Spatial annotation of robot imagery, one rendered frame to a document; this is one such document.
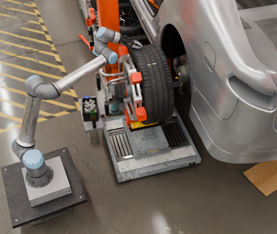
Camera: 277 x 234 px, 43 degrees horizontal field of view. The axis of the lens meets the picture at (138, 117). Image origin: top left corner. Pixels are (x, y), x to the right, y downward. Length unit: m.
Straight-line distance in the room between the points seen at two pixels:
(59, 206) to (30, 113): 0.79
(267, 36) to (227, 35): 1.28
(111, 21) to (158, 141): 1.19
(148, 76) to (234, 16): 0.81
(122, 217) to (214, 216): 0.80
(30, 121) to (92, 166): 0.99
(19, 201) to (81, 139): 1.01
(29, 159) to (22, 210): 0.44
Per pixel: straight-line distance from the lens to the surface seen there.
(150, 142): 3.40
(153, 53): 2.83
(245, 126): 2.28
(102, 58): 2.69
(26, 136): 2.88
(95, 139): 3.65
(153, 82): 2.70
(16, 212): 3.06
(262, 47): 3.31
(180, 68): 3.10
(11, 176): 3.27
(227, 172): 3.57
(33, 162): 2.83
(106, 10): 3.09
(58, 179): 3.01
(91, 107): 3.26
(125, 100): 3.22
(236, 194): 3.45
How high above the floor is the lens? 2.86
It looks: 47 degrees down
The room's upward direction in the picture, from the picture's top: straight up
